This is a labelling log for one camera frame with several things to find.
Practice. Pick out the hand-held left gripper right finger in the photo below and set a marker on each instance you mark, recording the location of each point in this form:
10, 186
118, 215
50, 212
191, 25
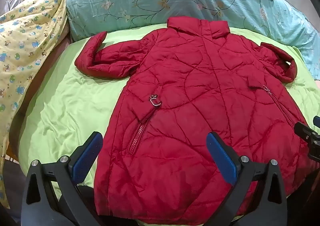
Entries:
222, 156

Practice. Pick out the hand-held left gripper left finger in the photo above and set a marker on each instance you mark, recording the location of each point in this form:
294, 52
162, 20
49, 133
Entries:
86, 156

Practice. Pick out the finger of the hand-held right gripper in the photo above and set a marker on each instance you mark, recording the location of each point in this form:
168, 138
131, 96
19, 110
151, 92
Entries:
317, 121
303, 129

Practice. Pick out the red quilted jacket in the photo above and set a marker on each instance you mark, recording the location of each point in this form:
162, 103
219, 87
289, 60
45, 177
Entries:
190, 96

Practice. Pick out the green bed sheet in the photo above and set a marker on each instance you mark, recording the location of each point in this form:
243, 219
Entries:
67, 106

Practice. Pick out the yellow animal print blanket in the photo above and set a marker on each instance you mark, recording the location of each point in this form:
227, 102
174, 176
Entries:
27, 40

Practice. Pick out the teal floral quilt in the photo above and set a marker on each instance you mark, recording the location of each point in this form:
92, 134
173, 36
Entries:
140, 0

